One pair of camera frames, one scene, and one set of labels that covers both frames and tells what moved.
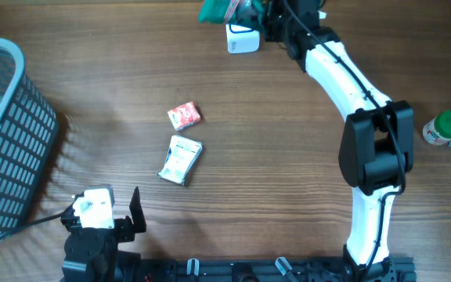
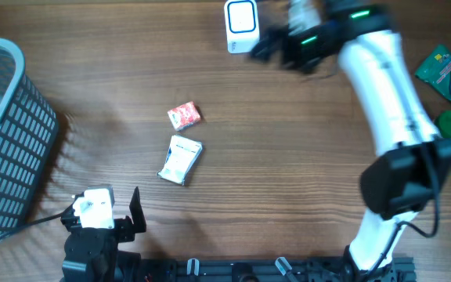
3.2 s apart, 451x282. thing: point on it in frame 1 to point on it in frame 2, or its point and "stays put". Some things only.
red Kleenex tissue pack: x=184 y=115 stays put
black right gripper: x=271 y=31 to x=276 y=32
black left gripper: x=124 y=225 stays put
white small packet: x=182 y=155 stays put
